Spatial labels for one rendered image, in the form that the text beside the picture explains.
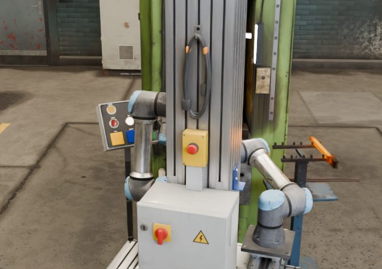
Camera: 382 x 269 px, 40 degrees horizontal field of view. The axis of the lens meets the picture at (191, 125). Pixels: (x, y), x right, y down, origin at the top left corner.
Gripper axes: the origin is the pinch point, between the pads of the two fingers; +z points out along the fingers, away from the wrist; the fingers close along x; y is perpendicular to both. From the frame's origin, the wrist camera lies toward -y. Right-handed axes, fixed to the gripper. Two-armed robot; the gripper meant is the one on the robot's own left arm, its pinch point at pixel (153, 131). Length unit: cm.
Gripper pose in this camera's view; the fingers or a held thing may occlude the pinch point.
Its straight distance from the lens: 318.0
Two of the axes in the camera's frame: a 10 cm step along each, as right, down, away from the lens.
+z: -3.8, 2.1, 9.0
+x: -9.0, 1.4, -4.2
